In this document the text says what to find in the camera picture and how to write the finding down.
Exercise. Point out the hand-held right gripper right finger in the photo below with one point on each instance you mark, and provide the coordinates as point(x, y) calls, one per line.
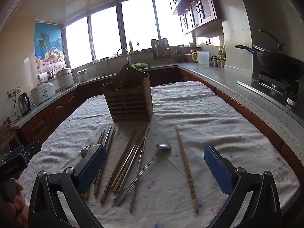
point(218, 168)

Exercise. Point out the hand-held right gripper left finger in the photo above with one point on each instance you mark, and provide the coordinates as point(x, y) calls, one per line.
point(91, 168)

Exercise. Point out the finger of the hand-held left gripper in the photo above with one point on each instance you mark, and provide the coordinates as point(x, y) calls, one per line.
point(33, 149)
point(16, 151)

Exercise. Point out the metal chopstick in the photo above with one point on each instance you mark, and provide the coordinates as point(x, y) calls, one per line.
point(108, 135)
point(137, 173)

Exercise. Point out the wooden utensil holder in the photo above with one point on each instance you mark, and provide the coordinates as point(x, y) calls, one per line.
point(128, 97)

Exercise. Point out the person's left hand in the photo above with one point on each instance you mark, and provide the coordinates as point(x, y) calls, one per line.
point(21, 206)

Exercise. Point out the metal fork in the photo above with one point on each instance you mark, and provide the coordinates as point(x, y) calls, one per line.
point(86, 152)

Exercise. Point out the wooden lower cabinets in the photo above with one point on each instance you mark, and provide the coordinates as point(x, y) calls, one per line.
point(38, 123)

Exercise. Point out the wooden cabinets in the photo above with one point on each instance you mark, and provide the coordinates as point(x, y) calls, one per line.
point(38, 123)
point(201, 7)

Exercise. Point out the steel electric kettle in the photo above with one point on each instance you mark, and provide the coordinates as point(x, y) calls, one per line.
point(24, 104)

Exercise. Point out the white rice cooker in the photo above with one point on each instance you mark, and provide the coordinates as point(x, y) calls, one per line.
point(42, 93)

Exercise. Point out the white floral tablecloth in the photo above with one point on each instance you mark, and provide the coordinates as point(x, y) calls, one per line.
point(201, 114)

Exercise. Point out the metal spoon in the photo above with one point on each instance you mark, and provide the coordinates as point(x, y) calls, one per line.
point(163, 146)

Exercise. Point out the paper towel roll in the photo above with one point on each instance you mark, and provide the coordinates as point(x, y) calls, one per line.
point(43, 76)

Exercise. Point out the large white electric cooker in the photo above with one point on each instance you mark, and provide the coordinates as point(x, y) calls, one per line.
point(64, 78)

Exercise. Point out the grey kitchen countertop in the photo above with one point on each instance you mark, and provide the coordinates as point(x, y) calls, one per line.
point(225, 80)

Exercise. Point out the small white electric pot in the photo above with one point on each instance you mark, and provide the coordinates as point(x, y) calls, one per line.
point(82, 75)

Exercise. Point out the gas stove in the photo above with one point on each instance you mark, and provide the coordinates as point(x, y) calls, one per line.
point(273, 83)

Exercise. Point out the spice jar set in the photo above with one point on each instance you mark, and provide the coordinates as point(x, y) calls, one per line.
point(218, 63)

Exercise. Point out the green plastic basket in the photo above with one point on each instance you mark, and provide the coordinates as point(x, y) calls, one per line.
point(139, 65)

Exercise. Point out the yellow oil bottle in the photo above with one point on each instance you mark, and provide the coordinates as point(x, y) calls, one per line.
point(221, 51)

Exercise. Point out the black wok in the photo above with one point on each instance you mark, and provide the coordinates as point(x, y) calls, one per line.
point(277, 64)

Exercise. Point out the dark cooking tool holder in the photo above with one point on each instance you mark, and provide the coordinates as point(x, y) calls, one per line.
point(179, 53)

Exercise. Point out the chrome faucet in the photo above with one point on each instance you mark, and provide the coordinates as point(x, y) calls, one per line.
point(121, 50)

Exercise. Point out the dish soap bottle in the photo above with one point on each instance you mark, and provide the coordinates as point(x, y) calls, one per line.
point(131, 47)

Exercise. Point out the dish rack with knives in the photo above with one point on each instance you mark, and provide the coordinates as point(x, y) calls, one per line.
point(161, 51)

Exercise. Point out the kitchen window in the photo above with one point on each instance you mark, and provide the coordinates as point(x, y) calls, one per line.
point(106, 33)

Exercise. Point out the wooden upper cabinets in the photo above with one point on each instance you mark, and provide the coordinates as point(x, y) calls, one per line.
point(201, 7)

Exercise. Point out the wall socket strip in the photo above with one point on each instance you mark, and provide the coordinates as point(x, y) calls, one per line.
point(14, 92)

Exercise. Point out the fruit wall poster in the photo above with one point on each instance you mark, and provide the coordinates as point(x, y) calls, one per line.
point(49, 45)

